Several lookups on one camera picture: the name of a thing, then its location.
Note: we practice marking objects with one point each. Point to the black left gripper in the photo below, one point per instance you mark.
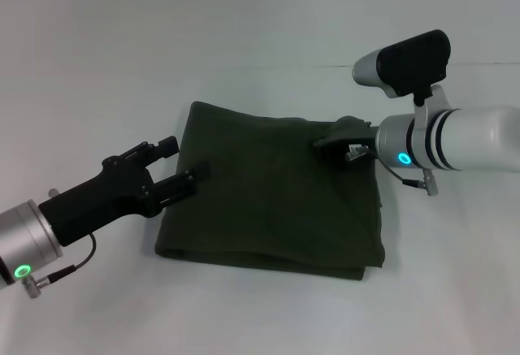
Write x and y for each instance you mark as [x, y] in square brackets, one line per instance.
[101, 196]

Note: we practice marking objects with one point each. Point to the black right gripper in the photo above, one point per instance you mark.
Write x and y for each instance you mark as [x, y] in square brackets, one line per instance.
[345, 131]

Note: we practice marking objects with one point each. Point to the dark green FREE t-shirt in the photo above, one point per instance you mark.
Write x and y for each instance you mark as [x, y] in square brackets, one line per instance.
[264, 196]

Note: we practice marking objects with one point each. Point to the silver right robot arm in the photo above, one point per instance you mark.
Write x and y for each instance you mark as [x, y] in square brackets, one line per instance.
[455, 139]

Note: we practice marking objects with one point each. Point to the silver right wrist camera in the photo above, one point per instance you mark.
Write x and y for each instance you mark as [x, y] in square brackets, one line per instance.
[402, 64]

